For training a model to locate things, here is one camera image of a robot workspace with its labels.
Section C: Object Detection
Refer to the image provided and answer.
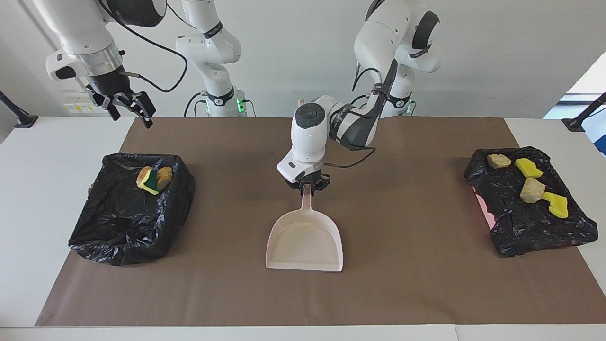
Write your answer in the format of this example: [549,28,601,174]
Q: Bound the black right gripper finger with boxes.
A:
[92,94,122,122]
[118,90,157,129]

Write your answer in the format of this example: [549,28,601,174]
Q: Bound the beige plastic dustpan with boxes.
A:
[265,184,344,273]

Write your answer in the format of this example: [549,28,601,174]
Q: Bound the yellow sponge with green side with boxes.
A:
[143,170,160,196]

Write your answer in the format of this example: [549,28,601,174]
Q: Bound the rounded orange foam chunk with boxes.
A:
[487,153,512,170]

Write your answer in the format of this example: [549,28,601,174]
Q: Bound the irregular orange foam chunk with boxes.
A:
[519,177,546,204]

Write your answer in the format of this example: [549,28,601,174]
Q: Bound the notched yellow sponge piece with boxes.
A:
[542,191,569,219]

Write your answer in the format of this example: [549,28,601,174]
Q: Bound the right black bag bin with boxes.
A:
[68,153,196,267]

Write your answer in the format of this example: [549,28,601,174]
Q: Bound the black bag bin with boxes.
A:
[464,146,599,258]
[68,153,196,267]

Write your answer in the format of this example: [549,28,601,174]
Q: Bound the pink plastic bin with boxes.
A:
[473,186,499,231]

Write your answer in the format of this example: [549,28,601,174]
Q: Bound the left black bag bin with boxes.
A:
[464,146,599,258]

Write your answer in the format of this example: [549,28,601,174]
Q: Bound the brown paper table mat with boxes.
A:
[35,117,606,327]

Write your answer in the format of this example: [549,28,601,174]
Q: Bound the bright window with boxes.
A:
[544,50,606,119]

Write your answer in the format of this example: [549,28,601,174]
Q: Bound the white wall socket box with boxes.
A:
[62,90,113,114]

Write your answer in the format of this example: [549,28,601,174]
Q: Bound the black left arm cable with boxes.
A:
[323,64,396,170]

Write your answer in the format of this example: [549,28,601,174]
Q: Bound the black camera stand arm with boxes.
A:
[0,91,39,129]
[562,91,606,133]

